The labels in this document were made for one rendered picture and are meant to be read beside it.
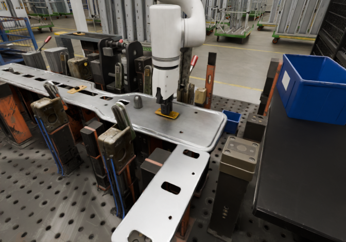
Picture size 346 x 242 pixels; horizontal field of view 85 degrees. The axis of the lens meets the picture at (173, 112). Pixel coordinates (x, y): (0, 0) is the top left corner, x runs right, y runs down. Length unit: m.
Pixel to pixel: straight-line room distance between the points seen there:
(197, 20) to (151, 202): 0.46
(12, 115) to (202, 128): 0.92
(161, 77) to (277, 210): 0.42
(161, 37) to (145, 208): 0.42
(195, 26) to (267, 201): 0.44
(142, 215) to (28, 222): 0.55
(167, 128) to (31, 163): 0.72
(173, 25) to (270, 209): 0.47
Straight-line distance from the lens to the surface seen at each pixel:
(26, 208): 0.95
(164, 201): 0.44
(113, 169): 0.58
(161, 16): 0.54
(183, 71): 0.76
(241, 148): 0.49
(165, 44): 0.55
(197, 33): 0.56
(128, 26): 5.50
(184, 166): 0.50
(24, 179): 1.06
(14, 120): 1.21
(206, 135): 0.60
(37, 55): 1.51
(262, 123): 0.56
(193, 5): 0.60
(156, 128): 0.62
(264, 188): 0.46
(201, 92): 0.72
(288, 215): 0.44
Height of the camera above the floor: 1.37
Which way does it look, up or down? 32 degrees down
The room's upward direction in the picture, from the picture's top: straight up
